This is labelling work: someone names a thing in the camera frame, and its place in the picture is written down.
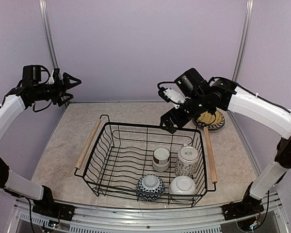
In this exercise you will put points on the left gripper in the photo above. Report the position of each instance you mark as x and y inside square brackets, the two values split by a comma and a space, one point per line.
[61, 89]

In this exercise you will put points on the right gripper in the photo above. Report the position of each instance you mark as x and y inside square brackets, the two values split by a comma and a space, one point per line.
[180, 121]

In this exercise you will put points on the yellow woven bamboo tray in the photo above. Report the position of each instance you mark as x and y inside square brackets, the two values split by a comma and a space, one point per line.
[211, 120]

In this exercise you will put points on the white floral patterned mug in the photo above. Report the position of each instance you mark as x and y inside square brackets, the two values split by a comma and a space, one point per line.
[186, 160]

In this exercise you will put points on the black white striped plate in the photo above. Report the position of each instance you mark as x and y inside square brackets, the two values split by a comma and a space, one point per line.
[213, 122]

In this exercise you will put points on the grey deer pattern plate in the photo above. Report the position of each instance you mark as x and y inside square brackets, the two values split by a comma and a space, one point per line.
[211, 128]

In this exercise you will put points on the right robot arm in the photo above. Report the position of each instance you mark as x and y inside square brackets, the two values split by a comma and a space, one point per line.
[198, 96]

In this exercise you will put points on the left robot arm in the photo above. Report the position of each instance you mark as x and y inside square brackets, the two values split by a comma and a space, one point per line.
[37, 84]

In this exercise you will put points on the white brown ceramic cup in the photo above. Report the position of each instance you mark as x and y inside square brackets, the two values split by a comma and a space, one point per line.
[161, 158]

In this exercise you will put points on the blue white patterned bowl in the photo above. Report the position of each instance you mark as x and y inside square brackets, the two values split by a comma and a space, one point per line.
[150, 187]

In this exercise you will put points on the plain white bowl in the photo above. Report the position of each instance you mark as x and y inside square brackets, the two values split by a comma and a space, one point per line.
[182, 185]

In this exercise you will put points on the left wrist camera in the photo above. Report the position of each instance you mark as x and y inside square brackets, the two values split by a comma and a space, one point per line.
[54, 77]

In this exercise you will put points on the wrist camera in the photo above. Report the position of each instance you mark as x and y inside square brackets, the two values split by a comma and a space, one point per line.
[170, 95]
[54, 77]

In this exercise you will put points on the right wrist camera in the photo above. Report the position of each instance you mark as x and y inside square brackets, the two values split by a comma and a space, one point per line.
[170, 95]

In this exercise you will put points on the black wire dish rack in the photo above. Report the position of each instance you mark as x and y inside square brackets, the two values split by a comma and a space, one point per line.
[122, 154]

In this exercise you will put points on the left wooden rack handle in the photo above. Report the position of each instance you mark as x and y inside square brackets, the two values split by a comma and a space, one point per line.
[87, 144]

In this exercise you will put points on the wooden rack handle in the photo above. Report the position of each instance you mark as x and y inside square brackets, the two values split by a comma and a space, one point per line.
[87, 144]
[212, 167]

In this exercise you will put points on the right wooden rack handle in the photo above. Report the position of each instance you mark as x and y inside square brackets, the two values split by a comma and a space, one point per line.
[212, 167]

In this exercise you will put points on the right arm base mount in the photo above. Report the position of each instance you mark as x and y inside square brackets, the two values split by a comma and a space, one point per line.
[241, 209]

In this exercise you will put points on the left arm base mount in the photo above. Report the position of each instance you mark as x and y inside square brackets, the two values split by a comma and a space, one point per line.
[55, 210]

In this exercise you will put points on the aluminium front rail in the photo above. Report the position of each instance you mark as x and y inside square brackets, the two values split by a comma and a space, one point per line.
[97, 219]

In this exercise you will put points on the right aluminium corner post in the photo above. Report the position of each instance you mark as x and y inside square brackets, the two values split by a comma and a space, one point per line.
[243, 39]

